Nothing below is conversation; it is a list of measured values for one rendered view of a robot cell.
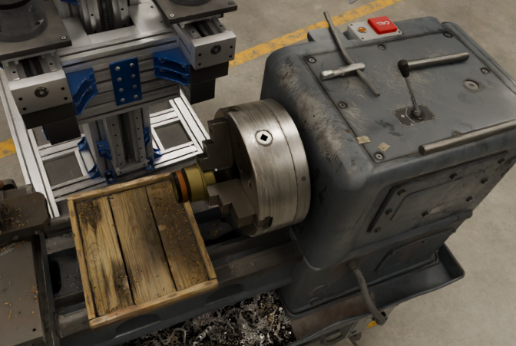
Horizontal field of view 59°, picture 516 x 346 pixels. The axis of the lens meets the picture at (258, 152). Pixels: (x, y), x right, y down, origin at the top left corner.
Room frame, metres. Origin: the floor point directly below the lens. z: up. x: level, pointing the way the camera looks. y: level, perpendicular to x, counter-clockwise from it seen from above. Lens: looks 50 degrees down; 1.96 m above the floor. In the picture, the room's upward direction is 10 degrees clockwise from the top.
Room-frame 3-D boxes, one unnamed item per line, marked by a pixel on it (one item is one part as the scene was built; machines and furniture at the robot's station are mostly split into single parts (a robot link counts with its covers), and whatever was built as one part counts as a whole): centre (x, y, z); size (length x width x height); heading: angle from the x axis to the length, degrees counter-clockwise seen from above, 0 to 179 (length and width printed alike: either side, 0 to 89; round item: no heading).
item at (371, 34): (1.09, -0.25, 1.23); 0.13 x 0.08 x 0.05; 120
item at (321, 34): (1.02, -0.13, 1.24); 0.09 x 0.08 x 0.03; 120
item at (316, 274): (0.90, -0.33, 0.43); 0.60 x 0.48 x 0.86; 120
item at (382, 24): (1.10, -0.27, 1.26); 0.06 x 0.06 x 0.02; 30
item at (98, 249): (0.54, 0.26, 0.89); 0.36 x 0.30 x 0.04; 30
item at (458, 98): (0.90, -0.33, 1.06); 0.59 x 0.48 x 0.39; 120
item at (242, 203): (0.57, 0.03, 1.08); 0.12 x 0.11 x 0.05; 30
